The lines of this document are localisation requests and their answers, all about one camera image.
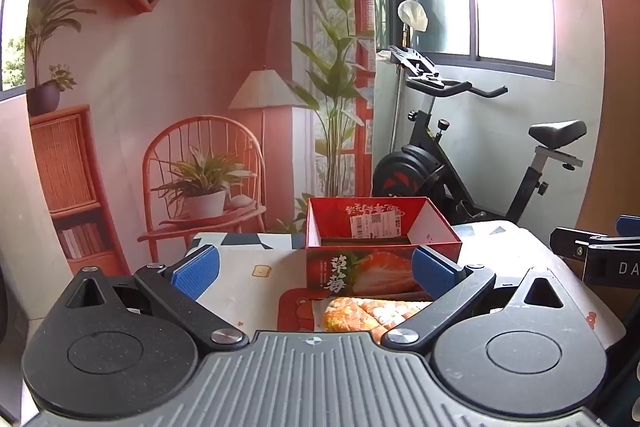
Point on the white cartoon printed mat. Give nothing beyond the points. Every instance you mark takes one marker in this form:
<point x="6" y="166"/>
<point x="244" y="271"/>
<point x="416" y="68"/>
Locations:
<point x="250" y="272"/>

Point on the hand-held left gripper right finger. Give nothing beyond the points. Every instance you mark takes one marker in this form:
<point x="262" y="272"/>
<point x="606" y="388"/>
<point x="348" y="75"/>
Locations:
<point x="435" y="272"/>

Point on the room scene wall poster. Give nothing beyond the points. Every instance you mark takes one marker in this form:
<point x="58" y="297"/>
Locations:
<point x="175" y="72"/>

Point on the black exercise bike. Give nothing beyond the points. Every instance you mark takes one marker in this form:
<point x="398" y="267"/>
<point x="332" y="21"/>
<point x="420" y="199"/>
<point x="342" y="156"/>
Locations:
<point x="430" y="167"/>

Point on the metal pole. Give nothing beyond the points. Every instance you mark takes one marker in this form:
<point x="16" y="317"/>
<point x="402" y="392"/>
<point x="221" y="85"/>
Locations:
<point x="401" y="97"/>

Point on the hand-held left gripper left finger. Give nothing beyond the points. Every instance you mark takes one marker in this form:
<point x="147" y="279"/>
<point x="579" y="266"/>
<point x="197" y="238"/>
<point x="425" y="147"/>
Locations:
<point x="195" y="272"/>

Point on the red cardboard box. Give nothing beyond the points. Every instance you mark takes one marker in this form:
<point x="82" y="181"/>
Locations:
<point x="360" y="269"/>

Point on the white crumpled cloth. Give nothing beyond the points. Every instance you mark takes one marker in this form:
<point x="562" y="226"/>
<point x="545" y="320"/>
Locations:
<point x="413" y="14"/>

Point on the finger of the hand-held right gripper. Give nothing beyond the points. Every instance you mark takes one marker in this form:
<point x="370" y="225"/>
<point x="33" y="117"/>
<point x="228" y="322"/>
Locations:
<point x="630" y="226"/>
<point x="575" y="244"/>

